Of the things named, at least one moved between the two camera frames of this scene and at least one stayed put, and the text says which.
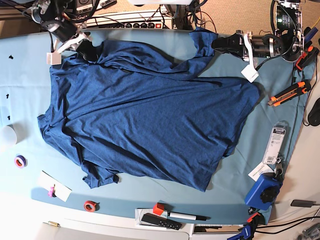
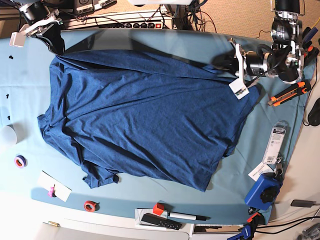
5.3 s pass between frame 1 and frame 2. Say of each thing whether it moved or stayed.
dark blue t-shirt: stayed
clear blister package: stayed
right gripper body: moved
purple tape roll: stayed
